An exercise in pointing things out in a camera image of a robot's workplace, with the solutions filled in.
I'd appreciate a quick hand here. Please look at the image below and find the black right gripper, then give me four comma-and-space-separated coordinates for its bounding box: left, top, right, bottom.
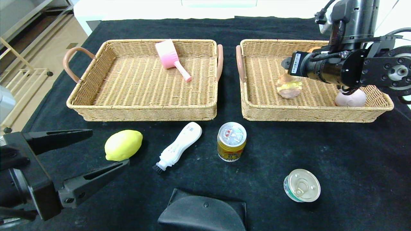
281, 51, 332, 83

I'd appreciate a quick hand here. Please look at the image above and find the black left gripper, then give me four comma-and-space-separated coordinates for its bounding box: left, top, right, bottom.
0, 129, 130, 221

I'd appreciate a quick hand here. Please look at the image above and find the brown cream puff bread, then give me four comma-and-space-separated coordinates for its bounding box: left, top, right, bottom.
276, 73, 303, 99

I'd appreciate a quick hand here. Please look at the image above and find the golden drink can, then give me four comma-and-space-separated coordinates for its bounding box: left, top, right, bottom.
217, 122, 247, 162

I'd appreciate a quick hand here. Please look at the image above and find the green pull-tab tin can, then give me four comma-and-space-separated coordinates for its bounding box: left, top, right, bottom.
283, 169, 321, 203

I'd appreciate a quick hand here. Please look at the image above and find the yellow lemon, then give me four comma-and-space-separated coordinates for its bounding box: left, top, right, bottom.
104, 130, 143, 161

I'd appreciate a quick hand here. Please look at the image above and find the pale pink round bun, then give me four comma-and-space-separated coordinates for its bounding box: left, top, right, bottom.
336, 88, 367, 107

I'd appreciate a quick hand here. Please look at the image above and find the beige wooden rack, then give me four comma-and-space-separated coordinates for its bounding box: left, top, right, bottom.
0, 37, 54, 135

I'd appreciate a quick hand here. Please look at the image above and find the black table cloth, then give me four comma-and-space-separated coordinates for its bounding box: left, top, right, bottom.
0, 17, 411, 231

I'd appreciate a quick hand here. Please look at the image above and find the pink plastic scoop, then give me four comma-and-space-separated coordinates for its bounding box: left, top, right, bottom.
155, 39, 192, 83

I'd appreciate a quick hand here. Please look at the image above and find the black leather pouch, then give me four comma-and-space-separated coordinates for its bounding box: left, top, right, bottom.
158, 189, 247, 231

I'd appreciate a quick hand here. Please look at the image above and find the grey metal shelf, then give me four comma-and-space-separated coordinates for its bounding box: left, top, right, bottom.
0, 0, 74, 42

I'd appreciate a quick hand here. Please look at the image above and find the woven wicker basket with handles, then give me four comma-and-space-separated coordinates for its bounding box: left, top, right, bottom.
64, 39, 224, 122
236, 39, 395, 123

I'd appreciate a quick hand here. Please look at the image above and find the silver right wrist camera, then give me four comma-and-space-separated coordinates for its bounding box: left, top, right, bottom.
319, 12, 334, 34

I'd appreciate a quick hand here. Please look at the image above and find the black right camera cable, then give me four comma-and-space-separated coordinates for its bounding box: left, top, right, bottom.
315, 0, 336, 24

